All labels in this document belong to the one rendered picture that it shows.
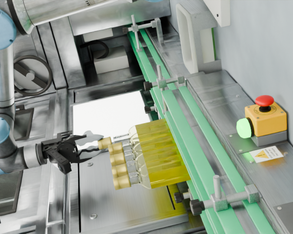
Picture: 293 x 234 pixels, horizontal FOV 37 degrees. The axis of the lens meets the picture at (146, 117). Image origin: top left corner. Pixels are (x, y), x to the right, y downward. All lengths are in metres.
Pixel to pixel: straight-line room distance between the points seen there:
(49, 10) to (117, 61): 1.25
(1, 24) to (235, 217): 0.70
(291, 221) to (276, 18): 0.40
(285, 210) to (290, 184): 0.08
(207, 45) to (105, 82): 0.94
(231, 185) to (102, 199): 0.56
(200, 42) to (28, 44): 1.06
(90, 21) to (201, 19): 0.89
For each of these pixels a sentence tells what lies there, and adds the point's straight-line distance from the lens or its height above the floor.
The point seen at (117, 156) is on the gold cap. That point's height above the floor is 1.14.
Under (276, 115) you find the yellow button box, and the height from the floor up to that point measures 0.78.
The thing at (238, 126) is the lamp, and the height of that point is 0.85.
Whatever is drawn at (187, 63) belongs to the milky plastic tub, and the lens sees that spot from 1.54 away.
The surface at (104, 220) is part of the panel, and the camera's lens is 1.29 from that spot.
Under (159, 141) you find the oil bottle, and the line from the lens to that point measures 1.29.
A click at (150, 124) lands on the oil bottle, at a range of 1.39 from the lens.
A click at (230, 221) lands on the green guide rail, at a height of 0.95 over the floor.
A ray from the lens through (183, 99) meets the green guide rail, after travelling 1.27.
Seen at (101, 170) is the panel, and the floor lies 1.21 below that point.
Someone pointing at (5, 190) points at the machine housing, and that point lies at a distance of 1.66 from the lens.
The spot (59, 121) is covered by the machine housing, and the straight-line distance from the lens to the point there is 1.90.
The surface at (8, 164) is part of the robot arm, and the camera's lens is 1.43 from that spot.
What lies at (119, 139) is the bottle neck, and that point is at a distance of 1.39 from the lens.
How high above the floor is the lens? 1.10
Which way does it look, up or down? 3 degrees down
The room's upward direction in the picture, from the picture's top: 103 degrees counter-clockwise
